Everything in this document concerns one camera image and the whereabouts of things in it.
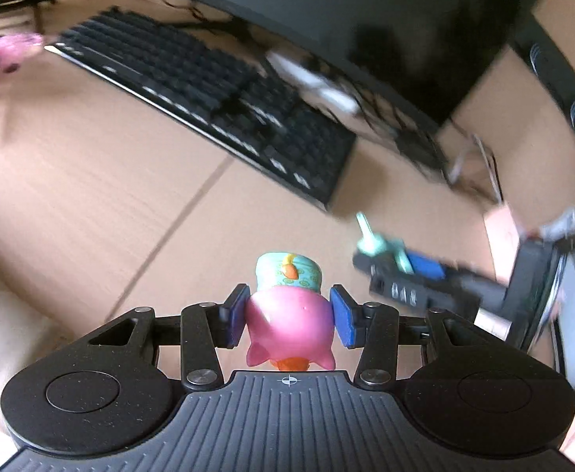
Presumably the teal plastic clip tool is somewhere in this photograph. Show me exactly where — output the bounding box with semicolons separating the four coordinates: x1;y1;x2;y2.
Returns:
356;212;413;274

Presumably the pink and teal toy figure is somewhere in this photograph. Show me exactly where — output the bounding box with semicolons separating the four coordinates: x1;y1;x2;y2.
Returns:
245;251;335;372

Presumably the pink cardboard box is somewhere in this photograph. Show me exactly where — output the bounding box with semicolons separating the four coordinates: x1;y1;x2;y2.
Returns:
484;203;526;284

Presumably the white power strip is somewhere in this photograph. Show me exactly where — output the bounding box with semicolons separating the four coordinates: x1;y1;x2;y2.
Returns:
266;48;359;115

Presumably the black keyboard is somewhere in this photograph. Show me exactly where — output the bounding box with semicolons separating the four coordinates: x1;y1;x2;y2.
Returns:
45;7;356;210

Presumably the computer monitor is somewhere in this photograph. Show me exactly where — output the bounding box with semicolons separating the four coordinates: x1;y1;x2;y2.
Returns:
196;0;537;126

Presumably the coiled white cable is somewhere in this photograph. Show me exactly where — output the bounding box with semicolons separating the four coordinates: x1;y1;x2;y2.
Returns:
535;205;575;243

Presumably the black wall power strip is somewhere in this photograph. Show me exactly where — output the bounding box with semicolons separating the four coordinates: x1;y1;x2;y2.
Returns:
510;15;575;132

